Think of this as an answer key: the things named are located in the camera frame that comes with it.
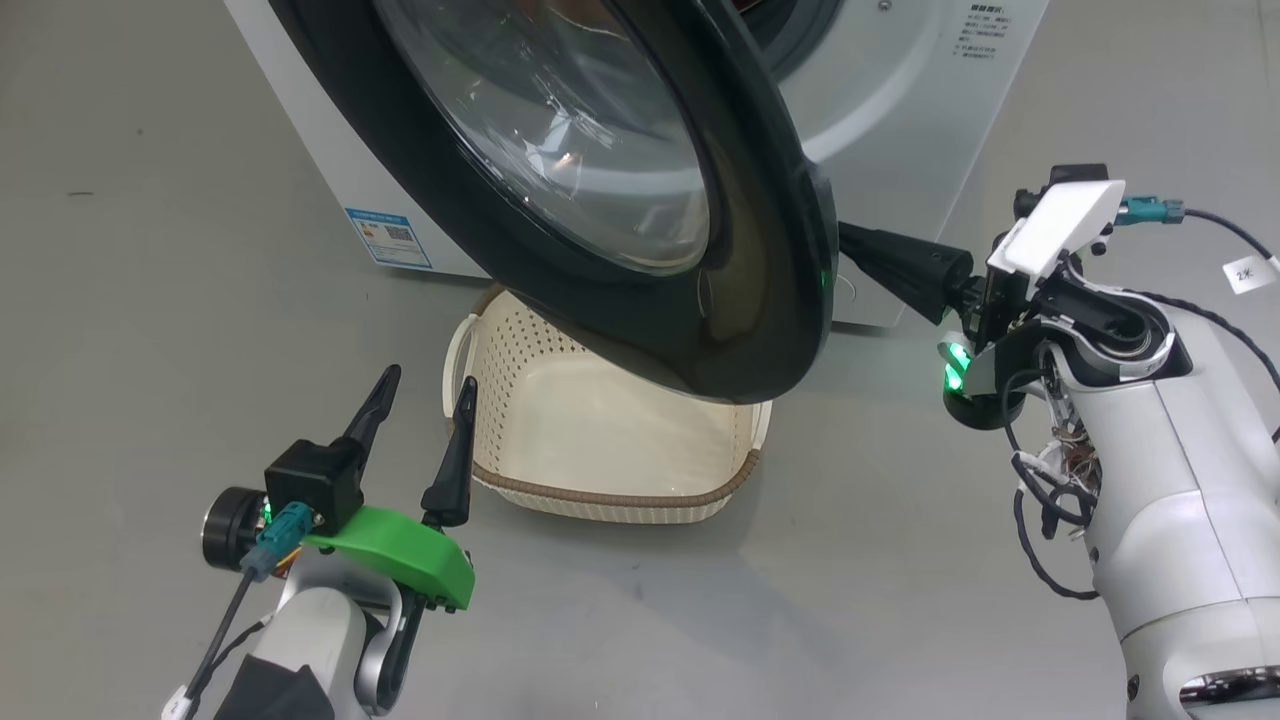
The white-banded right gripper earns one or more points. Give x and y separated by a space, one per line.
1060 225

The blue energy label sticker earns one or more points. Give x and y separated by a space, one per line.
390 238

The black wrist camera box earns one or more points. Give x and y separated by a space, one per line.
1075 172
315 475

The white front-load washing machine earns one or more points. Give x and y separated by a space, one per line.
900 150

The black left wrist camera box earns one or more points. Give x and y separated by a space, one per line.
315 475

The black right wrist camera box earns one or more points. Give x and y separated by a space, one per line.
1075 172

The black round glass washer door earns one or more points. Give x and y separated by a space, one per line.
770 300

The cream perforated laundry basket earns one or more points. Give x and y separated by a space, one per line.
600 440

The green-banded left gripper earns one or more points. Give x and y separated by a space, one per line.
400 550

